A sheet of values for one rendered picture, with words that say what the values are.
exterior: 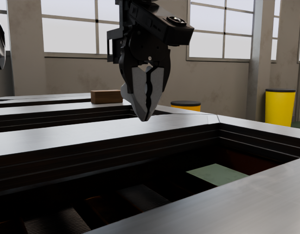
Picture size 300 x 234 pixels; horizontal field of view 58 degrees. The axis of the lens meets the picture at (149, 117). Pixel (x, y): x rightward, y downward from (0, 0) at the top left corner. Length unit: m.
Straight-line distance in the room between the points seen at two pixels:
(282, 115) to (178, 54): 1.93
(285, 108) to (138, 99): 4.36
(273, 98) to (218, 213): 4.46
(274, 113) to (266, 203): 4.45
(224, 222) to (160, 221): 0.05
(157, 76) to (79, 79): 2.88
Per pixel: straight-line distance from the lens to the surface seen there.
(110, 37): 0.48
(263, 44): 4.91
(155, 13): 0.40
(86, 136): 0.55
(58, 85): 3.25
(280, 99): 4.69
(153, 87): 0.44
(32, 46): 3.01
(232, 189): 0.32
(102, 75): 3.39
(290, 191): 0.34
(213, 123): 0.69
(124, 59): 0.41
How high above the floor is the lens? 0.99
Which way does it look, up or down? 9 degrees down
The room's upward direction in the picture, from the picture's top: straight up
